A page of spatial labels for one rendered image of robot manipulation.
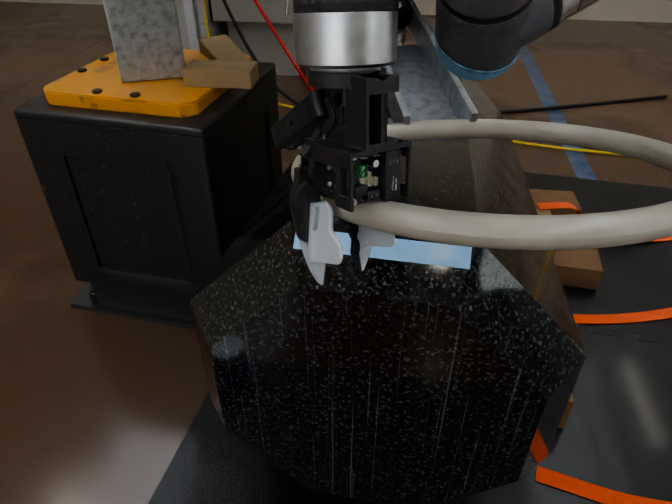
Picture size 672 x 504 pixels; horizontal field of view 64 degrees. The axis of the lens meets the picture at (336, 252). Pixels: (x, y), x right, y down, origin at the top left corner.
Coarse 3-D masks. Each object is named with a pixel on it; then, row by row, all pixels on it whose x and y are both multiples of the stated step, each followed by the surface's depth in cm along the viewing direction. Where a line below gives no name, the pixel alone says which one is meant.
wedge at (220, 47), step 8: (200, 40) 180; (208, 40) 180; (216, 40) 181; (224, 40) 181; (200, 48) 182; (208, 48) 176; (216, 48) 177; (224, 48) 178; (232, 48) 178; (208, 56) 178; (216, 56) 173; (224, 56) 174; (232, 56) 174; (240, 56) 175
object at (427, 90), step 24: (408, 0) 119; (408, 24) 121; (408, 48) 112; (432, 48) 104; (408, 72) 104; (432, 72) 104; (408, 96) 97; (432, 96) 97; (456, 96) 92; (408, 120) 84
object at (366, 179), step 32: (352, 96) 45; (384, 96) 47; (320, 128) 51; (352, 128) 46; (384, 128) 48; (320, 160) 49; (352, 160) 45; (384, 160) 48; (320, 192) 54; (352, 192) 46; (384, 192) 49
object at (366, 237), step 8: (352, 224) 57; (352, 232) 57; (360, 232) 57; (368, 232) 57; (376, 232) 55; (384, 232) 54; (352, 240) 58; (360, 240) 57; (368, 240) 57; (376, 240) 56; (384, 240) 55; (392, 240) 54; (352, 248) 58; (360, 248) 57; (368, 248) 58; (352, 256) 59; (360, 256) 58; (368, 256) 59; (360, 264) 58
